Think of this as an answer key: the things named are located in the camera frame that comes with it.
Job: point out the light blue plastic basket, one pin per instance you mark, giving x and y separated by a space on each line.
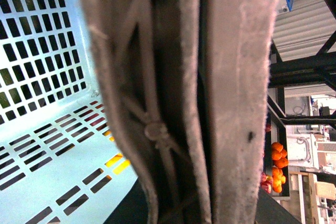
59 161

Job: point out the orange pepper pile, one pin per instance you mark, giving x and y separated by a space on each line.
279 162

